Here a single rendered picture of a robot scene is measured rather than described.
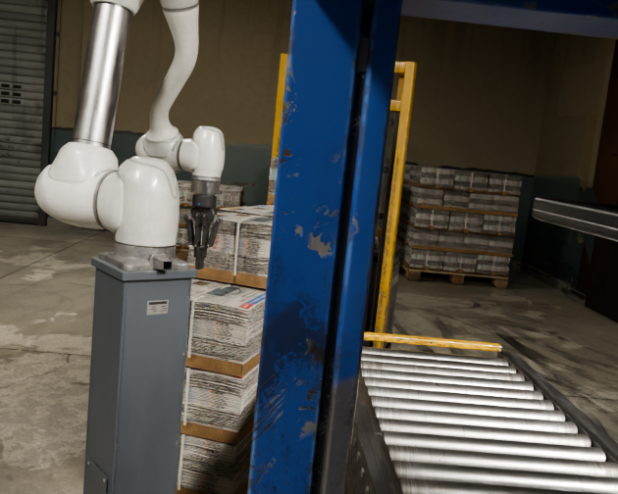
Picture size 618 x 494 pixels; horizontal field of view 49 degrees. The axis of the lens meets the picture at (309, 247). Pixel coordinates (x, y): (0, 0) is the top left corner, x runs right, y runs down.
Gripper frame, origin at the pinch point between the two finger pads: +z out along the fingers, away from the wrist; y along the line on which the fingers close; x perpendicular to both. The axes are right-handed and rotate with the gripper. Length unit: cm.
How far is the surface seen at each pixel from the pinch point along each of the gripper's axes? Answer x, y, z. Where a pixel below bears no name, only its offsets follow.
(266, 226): -26.6, -12.2, -9.4
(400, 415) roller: 56, -75, 17
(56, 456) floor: -30, 70, 96
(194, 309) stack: 1.6, -0.3, 16.4
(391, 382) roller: 37, -70, 16
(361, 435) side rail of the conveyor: 73, -69, 16
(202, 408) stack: 2.4, -6.1, 48.4
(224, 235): -26.5, 3.4, -4.3
